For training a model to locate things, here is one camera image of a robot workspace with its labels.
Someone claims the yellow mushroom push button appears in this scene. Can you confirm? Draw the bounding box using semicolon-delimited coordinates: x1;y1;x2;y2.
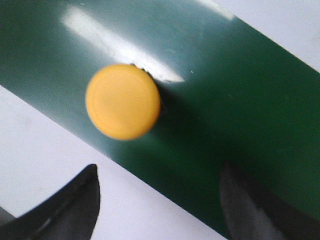
85;64;161;141

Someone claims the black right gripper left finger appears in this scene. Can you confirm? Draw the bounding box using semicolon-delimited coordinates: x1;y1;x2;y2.
0;164;101;240

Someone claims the green conveyor belt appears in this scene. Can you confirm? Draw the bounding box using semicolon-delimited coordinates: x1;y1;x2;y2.
0;0;320;237

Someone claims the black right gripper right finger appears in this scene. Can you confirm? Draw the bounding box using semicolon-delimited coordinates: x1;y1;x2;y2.
219;162;320;240

